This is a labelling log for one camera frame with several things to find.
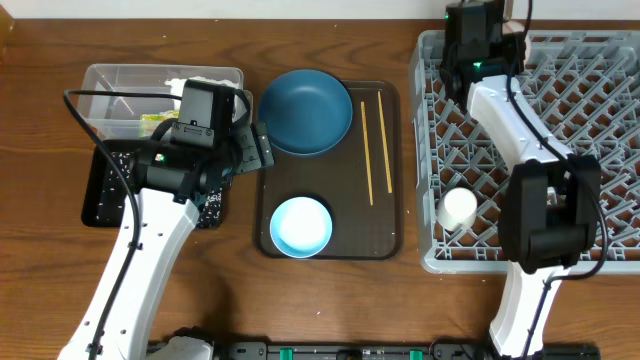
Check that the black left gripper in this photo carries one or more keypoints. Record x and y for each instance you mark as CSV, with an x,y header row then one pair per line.
x,y
259,152

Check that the dark blue plate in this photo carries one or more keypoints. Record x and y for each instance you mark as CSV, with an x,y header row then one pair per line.
x,y
306,112

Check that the light blue bowl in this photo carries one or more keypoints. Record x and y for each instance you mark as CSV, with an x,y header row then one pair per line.
x,y
301,227

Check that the white tissue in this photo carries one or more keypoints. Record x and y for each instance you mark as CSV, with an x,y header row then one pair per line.
x,y
177,84

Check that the yellow green snack wrapper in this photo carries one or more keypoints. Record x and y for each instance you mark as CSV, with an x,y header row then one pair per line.
x,y
149,122

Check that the white cup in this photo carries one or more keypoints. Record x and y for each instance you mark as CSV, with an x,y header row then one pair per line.
x,y
456,210

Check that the pink bowl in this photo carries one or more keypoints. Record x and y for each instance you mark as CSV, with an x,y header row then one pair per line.
x,y
515,30

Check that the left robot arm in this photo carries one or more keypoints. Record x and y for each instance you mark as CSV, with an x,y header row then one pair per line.
x,y
170,175

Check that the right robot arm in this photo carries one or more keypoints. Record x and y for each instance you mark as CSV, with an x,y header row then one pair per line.
x,y
550,212

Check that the grey dishwasher rack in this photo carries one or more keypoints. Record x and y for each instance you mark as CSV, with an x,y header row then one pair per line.
x,y
585,88

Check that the dark brown tray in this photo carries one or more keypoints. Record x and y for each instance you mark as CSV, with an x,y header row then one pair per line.
x,y
338,179

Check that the right wooden chopstick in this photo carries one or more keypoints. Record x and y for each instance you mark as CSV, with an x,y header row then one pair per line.
x,y
384,144

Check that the clear plastic bin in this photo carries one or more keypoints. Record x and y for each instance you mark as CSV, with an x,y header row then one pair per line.
x,y
136,89

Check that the black plastic bin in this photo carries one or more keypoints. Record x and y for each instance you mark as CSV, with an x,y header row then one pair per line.
x,y
106,196

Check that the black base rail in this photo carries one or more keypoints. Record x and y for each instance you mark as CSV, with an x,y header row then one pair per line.
x,y
350,351

